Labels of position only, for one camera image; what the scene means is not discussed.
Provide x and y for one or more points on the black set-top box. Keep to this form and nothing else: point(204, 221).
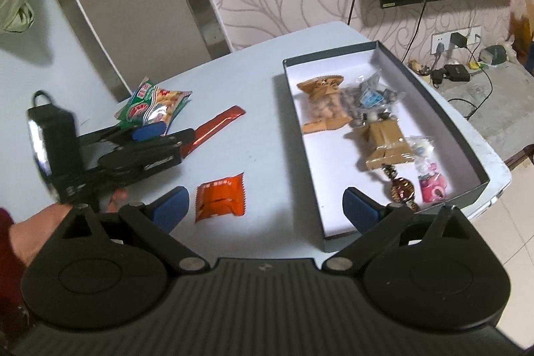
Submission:
point(452, 72)

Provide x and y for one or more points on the orange square snack packet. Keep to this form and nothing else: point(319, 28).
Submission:
point(221, 197)

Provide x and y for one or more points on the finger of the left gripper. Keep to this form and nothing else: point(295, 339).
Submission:
point(147, 132)

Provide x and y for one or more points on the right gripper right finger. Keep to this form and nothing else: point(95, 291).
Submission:
point(378, 226)

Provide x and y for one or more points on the peanut snack bag brown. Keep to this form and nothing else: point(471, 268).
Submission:
point(325, 109)

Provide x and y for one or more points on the long red snack bar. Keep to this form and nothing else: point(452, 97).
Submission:
point(207, 130)

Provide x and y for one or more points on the small tan snack packet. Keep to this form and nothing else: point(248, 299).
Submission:
point(379, 143)

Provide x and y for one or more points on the dark green small device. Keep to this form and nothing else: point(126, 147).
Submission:
point(494, 55)

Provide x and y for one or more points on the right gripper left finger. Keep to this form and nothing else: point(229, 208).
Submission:
point(152, 223)

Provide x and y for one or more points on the brown candy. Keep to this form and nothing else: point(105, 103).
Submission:
point(402, 191)

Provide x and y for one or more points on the pink candy bag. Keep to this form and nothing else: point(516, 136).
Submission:
point(432, 182)

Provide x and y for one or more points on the green peanut packet rear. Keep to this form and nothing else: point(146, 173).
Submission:
point(149, 104)

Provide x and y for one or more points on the clear bag dark candies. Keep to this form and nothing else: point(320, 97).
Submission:
point(370, 100)

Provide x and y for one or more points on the dark shallow gift box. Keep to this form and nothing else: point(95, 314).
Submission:
point(332, 158)

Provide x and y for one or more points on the small pen holder cup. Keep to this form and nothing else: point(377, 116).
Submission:
point(419, 69)

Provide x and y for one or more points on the person left hand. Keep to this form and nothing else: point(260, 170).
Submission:
point(28, 237)

